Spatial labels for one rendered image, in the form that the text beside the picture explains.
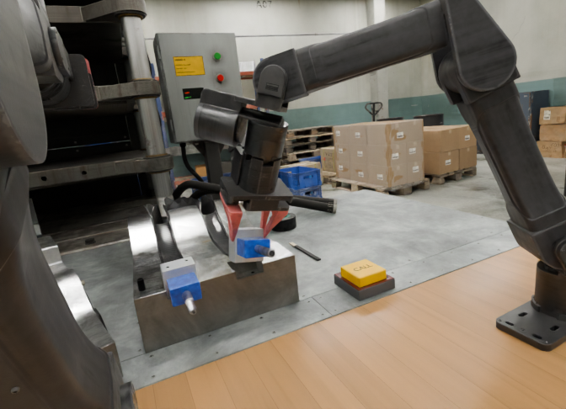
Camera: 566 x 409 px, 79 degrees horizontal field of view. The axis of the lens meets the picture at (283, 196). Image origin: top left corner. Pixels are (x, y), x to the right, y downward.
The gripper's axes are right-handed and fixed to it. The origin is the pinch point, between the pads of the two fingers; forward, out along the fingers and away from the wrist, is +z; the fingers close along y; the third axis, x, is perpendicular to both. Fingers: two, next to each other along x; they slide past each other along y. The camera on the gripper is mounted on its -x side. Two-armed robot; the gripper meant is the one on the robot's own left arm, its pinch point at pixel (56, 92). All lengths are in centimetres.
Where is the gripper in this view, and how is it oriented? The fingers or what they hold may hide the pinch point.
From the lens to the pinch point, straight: 63.1
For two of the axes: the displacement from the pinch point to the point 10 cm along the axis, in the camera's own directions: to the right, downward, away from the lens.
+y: -8.9, 1.9, -4.0
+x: 1.2, 9.7, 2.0
